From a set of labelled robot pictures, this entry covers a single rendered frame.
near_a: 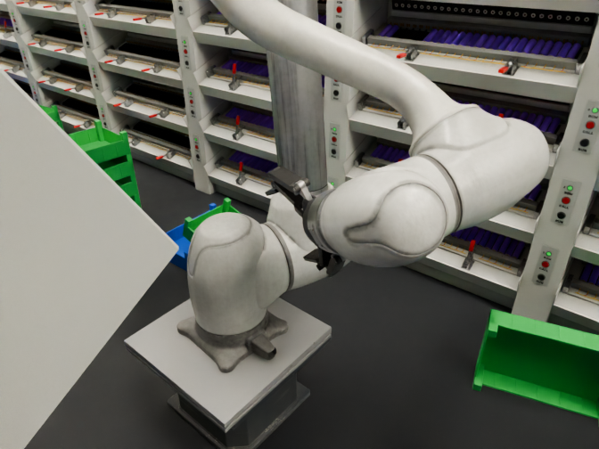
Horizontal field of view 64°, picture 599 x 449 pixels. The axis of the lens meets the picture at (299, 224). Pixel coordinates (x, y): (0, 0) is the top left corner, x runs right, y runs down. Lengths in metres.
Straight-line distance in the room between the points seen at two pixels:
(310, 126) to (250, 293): 0.34
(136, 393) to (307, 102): 0.83
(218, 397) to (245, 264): 0.26
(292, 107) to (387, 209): 0.49
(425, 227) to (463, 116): 0.18
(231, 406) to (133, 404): 0.40
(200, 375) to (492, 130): 0.70
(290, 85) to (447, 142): 0.41
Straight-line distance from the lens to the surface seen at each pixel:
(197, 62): 1.97
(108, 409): 1.31
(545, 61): 1.34
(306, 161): 0.93
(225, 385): 0.98
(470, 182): 0.55
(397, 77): 0.64
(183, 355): 1.05
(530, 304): 1.53
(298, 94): 0.90
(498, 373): 1.39
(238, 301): 0.93
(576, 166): 1.33
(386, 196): 0.46
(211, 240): 0.89
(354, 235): 0.49
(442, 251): 1.59
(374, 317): 1.46
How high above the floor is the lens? 0.96
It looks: 31 degrees down
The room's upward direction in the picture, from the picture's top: straight up
